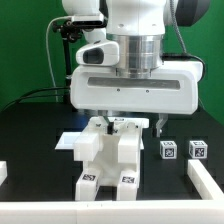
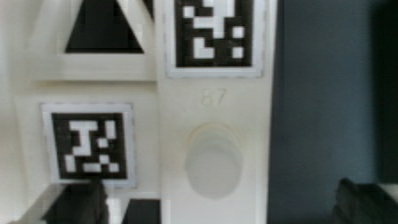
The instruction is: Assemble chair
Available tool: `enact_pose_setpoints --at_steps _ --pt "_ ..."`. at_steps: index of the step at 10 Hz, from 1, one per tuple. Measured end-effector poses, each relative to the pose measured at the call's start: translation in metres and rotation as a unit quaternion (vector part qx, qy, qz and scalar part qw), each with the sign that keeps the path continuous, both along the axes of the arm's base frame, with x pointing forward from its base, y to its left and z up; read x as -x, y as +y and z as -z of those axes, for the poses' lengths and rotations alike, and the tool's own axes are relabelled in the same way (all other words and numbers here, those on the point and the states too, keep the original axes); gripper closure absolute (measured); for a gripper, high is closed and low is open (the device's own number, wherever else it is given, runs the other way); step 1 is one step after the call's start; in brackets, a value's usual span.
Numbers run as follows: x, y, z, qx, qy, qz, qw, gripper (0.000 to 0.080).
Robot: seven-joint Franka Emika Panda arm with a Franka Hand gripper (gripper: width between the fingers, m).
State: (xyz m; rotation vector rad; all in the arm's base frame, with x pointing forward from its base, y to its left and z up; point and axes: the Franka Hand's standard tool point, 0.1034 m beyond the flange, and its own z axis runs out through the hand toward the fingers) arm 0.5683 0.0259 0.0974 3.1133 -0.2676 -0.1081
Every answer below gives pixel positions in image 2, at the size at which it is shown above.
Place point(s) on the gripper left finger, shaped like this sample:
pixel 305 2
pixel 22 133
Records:
pixel 79 206

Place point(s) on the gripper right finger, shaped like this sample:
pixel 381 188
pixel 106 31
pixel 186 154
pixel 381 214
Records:
pixel 365 204

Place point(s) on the white chair back frame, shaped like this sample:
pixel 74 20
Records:
pixel 136 106

